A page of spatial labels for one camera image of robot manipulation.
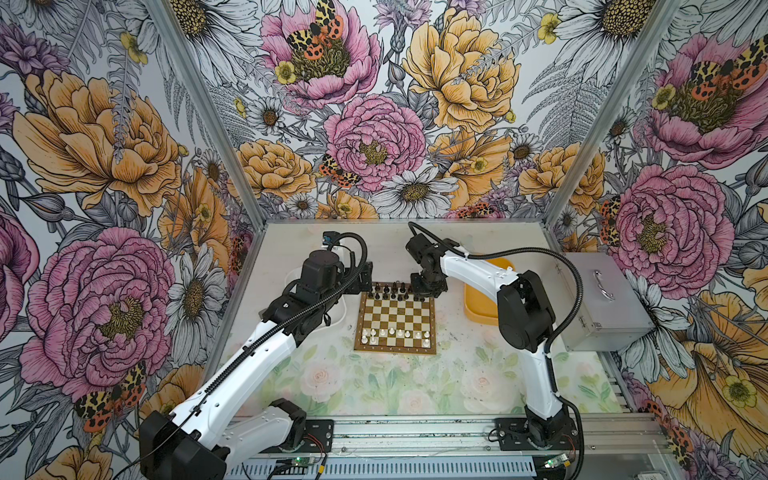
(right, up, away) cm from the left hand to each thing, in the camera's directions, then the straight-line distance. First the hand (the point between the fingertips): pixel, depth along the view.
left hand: (354, 274), depth 77 cm
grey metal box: (+67, -11, +3) cm, 68 cm away
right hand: (+20, -10, +17) cm, 28 cm away
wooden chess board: (+10, -15, +17) cm, 25 cm away
